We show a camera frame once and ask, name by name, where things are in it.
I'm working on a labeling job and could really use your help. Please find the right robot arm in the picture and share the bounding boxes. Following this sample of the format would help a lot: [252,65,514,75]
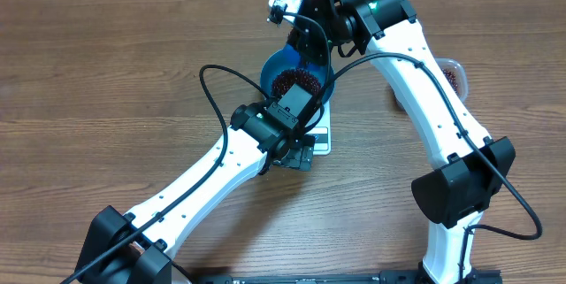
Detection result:
[269,0,516,283]

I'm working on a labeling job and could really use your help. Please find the clear plastic food container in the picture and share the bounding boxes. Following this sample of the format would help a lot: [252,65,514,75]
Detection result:
[391,58,470,112]

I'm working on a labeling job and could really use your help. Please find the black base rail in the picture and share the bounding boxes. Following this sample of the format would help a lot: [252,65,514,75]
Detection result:
[185,269,503,284]

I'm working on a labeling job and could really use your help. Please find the blue metal bowl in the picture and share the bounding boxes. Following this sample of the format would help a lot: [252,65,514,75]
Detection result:
[260,47,327,96]

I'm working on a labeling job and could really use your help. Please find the white digital kitchen scale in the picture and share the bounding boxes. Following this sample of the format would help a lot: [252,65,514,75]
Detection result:
[308,101,332,156]

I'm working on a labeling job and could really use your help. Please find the red adzuki beans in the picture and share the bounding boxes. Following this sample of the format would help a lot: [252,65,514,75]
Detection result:
[270,67,460,99]

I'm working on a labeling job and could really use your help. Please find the blue plastic measuring scoop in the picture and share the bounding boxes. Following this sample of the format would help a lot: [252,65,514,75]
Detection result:
[282,44,309,68]

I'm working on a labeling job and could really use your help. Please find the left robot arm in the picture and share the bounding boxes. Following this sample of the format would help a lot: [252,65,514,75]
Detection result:
[66,101,316,283]

